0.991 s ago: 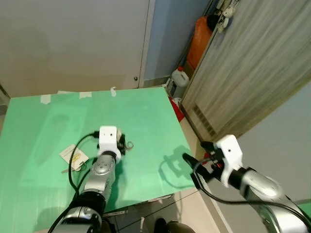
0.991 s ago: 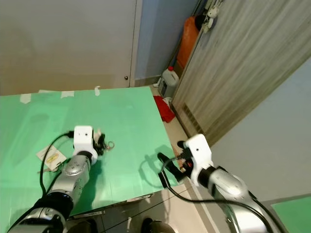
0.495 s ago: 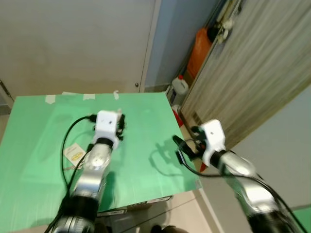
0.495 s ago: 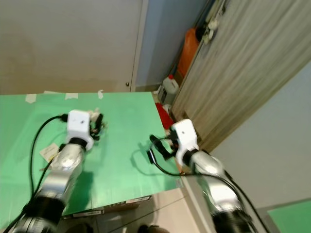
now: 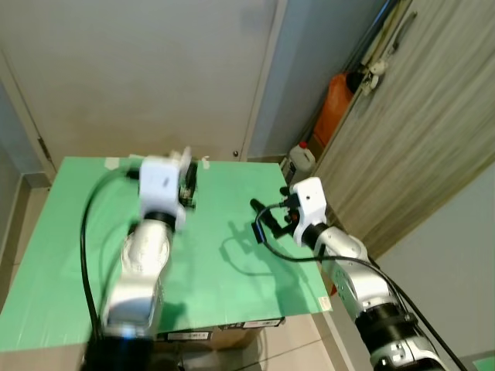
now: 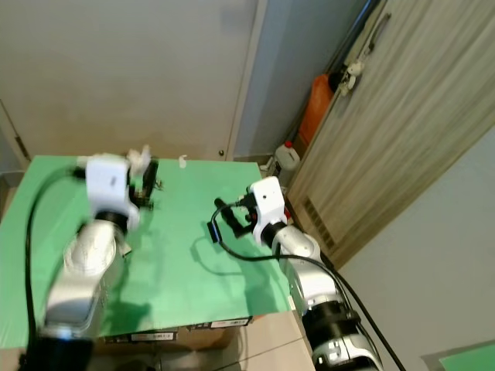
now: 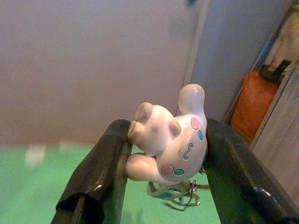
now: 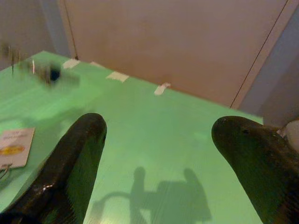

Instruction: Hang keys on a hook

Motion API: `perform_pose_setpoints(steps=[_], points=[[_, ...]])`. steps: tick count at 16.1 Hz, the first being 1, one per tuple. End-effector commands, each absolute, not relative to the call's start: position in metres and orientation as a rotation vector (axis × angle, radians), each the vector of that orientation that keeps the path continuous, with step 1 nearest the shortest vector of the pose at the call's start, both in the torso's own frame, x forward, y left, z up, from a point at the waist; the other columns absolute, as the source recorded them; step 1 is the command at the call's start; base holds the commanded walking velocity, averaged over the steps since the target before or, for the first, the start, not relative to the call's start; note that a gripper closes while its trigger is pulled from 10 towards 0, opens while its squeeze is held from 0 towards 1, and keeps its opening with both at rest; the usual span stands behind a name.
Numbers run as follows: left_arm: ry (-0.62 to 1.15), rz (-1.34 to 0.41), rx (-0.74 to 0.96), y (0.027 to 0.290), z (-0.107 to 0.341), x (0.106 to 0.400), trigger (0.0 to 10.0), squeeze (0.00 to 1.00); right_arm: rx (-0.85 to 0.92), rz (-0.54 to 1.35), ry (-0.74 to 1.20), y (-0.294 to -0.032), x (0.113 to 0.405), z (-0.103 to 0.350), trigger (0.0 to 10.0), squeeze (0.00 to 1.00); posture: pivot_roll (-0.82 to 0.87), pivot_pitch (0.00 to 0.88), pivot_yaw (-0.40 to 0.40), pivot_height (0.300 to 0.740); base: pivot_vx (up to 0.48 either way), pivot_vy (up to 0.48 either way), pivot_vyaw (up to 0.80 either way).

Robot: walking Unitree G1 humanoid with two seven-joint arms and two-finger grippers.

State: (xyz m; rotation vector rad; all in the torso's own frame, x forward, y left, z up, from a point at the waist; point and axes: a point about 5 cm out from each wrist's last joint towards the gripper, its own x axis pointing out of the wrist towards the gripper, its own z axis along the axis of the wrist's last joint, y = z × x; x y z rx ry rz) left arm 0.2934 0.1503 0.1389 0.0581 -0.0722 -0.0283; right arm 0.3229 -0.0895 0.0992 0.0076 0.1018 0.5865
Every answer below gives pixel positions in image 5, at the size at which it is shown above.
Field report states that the key bunch with white charm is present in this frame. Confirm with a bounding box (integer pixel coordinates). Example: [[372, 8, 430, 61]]
[[170, 145, 194, 167]]

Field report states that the white bottle with red cap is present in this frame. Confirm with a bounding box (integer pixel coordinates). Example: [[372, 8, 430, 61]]
[[288, 141, 316, 175]]

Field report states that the plain green board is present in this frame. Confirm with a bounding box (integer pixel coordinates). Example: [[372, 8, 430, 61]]
[[0, 157, 333, 352]]

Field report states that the orange bag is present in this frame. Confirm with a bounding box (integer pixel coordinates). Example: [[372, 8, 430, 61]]
[[313, 73, 357, 151]]

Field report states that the white door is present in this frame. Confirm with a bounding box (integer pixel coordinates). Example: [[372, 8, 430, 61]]
[[0, 0, 279, 163]]

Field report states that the wood grain door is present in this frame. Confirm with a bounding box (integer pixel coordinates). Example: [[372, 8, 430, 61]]
[[313, 0, 495, 256]]

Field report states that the white hanging trinket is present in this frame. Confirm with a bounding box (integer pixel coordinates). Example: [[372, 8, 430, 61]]
[[360, 60, 387, 97]]

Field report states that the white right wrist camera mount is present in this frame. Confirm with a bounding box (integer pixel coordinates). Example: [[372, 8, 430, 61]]
[[292, 177, 327, 247]]

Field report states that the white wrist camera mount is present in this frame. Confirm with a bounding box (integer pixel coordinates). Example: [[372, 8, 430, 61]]
[[292, 177, 327, 247], [138, 156, 189, 229]]

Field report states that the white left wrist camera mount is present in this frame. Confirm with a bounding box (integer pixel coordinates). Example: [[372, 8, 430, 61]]
[[138, 156, 189, 229]]

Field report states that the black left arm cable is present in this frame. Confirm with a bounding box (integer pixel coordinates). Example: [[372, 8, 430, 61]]
[[80, 166, 144, 341]]

